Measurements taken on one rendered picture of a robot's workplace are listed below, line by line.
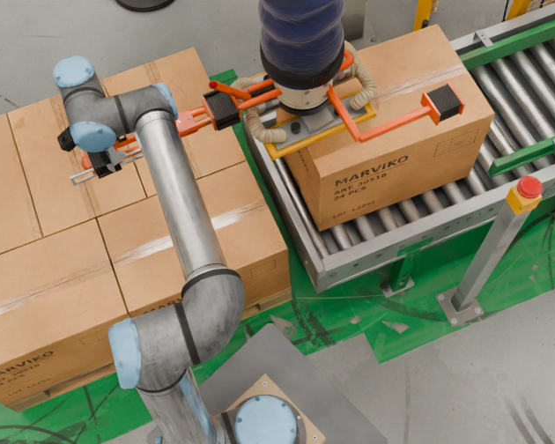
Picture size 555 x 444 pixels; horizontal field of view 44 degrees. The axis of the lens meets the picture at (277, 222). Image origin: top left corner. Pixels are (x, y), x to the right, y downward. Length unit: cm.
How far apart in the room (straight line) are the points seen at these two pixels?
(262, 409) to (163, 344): 59
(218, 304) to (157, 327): 11
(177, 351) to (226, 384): 90
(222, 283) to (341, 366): 169
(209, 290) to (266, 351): 91
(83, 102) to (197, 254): 48
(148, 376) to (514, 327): 206
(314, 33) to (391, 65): 70
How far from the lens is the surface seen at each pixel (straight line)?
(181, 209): 136
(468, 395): 293
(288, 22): 170
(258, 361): 212
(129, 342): 122
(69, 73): 164
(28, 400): 297
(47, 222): 268
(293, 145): 201
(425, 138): 223
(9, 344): 255
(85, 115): 157
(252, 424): 175
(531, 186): 210
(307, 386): 210
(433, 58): 241
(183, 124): 193
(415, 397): 289
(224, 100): 195
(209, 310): 122
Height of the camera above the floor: 280
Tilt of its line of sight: 64 degrees down
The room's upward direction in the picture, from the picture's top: 5 degrees counter-clockwise
